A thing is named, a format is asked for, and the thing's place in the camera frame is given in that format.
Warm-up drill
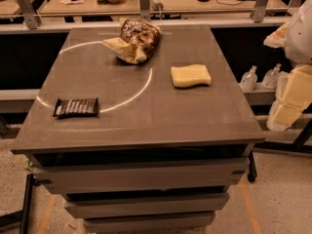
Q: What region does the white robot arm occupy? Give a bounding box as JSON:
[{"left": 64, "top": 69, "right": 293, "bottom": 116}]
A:
[{"left": 264, "top": 0, "right": 312, "bottom": 132}]

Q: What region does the grey drawer cabinet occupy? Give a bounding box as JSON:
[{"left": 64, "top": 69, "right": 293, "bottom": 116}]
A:
[{"left": 34, "top": 144, "right": 253, "bottom": 234}]

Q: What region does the clear sanitizer bottle left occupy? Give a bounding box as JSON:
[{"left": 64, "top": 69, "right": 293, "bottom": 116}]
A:
[{"left": 240, "top": 65, "right": 257, "bottom": 92}]

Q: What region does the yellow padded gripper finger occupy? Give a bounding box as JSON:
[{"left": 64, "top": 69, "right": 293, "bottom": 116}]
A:
[
  {"left": 263, "top": 22, "right": 289, "bottom": 48},
  {"left": 266, "top": 64, "right": 312, "bottom": 132}
]

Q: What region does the clear sanitizer bottle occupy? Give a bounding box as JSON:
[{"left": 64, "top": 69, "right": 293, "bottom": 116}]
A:
[
  {"left": 240, "top": 65, "right": 257, "bottom": 92},
  {"left": 261, "top": 63, "right": 282, "bottom": 90}
]

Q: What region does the clear sanitizer bottle right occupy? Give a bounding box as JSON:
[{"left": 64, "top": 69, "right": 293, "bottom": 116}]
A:
[{"left": 261, "top": 63, "right": 282, "bottom": 90}]

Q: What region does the dark rxbar chocolate bar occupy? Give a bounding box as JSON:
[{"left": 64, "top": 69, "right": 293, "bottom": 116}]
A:
[{"left": 53, "top": 98, "right": 98, "bottom": 118}]

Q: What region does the crumpled chip bag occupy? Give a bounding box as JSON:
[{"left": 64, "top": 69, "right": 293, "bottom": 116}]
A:
[{"left": 102, "top": 18, "right": 162, "bottom": 64}]

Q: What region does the white power strip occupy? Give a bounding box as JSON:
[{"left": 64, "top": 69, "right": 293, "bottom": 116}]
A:
[{"left": 149, "top": 0, "right": 163, "bottom": 11}]

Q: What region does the yellow sponge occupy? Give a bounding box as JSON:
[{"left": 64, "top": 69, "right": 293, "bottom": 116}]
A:
[{"left": 171, "top": 64, "right": 212, "bottom": 88}]

